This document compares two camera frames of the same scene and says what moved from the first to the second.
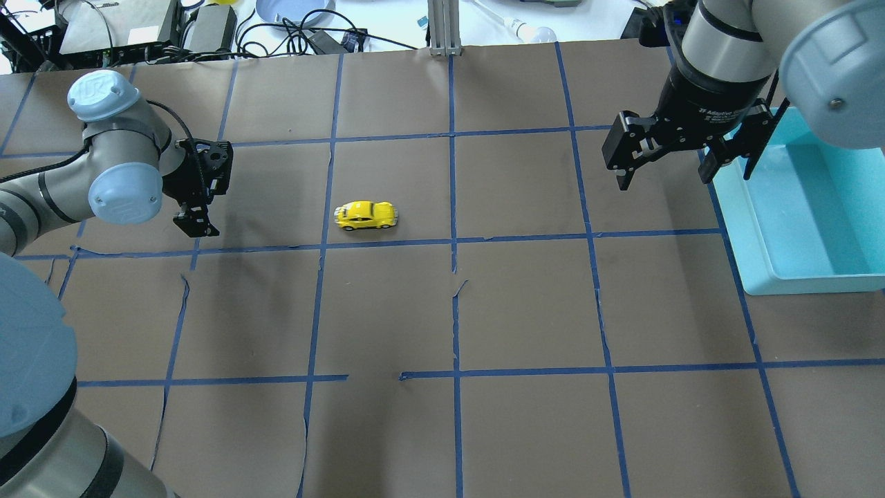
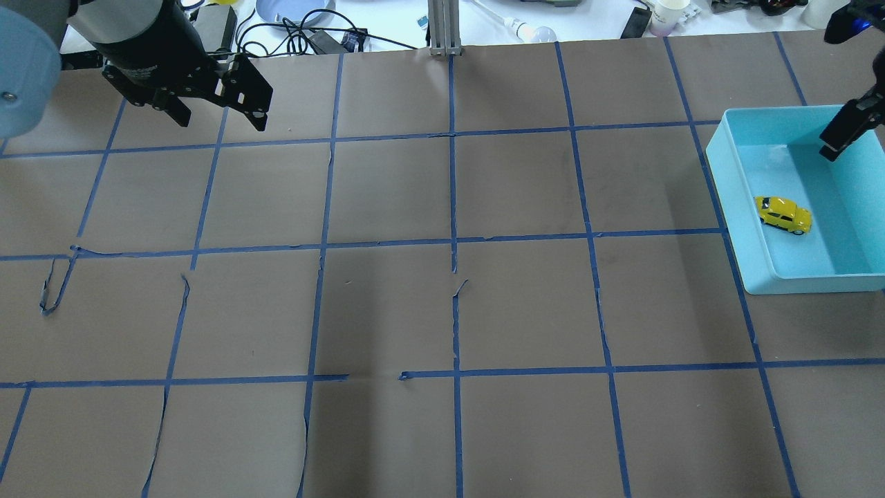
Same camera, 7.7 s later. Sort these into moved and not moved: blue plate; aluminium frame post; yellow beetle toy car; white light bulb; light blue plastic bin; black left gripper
Moved: yellow beetle toy car; black left gripper
Not moved: light blue plastic bin; white light bulb; aluminium frame post; blue plate
